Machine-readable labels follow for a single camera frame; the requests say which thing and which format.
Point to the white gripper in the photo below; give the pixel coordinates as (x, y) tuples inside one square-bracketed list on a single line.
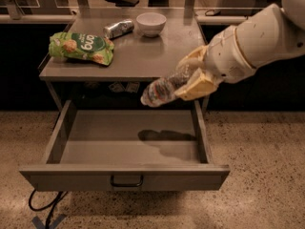
[(224, 57)]

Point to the clear plastic water bottle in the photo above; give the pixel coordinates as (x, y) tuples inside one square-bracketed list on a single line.
[(161, 91)]

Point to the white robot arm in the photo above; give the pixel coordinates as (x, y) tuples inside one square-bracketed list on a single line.
[(275, 33)]

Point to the grey metal counter table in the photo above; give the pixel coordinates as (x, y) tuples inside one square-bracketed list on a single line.
[(136, 57)]

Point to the open grey drawer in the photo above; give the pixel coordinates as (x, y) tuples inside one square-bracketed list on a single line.
[(169, 148)]

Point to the white paper label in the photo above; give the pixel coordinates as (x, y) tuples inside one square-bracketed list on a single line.
[(116, 87), (132, 87)]

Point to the white ceramic bowl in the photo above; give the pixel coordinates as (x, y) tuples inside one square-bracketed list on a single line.
[(151, 23)]

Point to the silver drink can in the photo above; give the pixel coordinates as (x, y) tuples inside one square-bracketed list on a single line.
[(118, 29)]

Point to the black chair seat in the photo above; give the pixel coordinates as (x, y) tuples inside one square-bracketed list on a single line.
[(124, 3)]

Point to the green chip bag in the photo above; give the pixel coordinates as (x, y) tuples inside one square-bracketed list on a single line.
[(82, 46)]

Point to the blue floor tape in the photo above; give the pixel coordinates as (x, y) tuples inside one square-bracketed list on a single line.
[(39, 224)]

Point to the black drawer handle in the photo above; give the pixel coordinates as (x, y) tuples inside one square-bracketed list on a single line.
[(126, 181)]

